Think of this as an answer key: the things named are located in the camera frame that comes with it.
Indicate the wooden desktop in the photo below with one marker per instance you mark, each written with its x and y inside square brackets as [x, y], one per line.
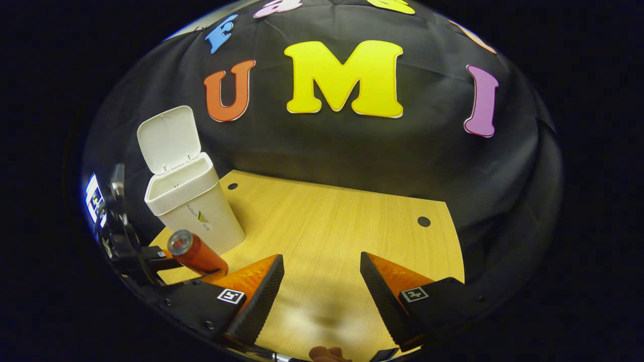
[342, 236]

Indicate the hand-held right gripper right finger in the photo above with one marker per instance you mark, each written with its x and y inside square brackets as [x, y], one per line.
[382, 301]

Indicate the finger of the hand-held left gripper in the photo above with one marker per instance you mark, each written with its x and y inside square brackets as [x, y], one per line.
[156, 254]

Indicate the black backdrop cloth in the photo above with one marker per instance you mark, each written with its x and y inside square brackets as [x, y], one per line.
[352, 146]

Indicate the white desktop garbage bin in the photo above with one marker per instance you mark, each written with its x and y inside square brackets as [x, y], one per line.
[196, 211]

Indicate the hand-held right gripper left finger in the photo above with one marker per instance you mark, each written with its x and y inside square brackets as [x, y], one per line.
[264, 301]

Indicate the lit computer screen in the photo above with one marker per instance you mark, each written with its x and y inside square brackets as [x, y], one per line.
[94, 201]

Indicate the orange pop can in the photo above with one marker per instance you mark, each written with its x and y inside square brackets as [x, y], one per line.
[201, 256]

